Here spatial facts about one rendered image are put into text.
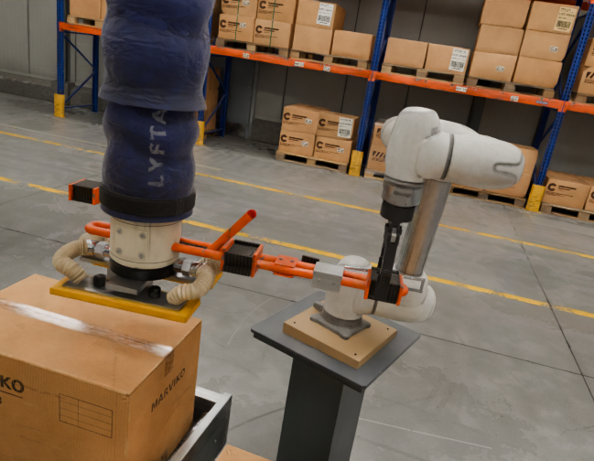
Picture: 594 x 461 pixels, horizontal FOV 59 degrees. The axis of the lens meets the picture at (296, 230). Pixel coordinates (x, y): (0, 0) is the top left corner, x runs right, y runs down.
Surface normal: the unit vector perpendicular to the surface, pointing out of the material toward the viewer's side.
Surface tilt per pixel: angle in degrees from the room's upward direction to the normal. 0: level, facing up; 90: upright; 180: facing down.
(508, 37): 88
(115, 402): 90
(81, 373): 0
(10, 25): 90
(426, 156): 90
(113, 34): 76
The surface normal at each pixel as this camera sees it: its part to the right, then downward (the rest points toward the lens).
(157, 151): 0.28, 0.64
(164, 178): 0.55, 0.16
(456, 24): -0.26, 0.29
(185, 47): 0.79, 0.07
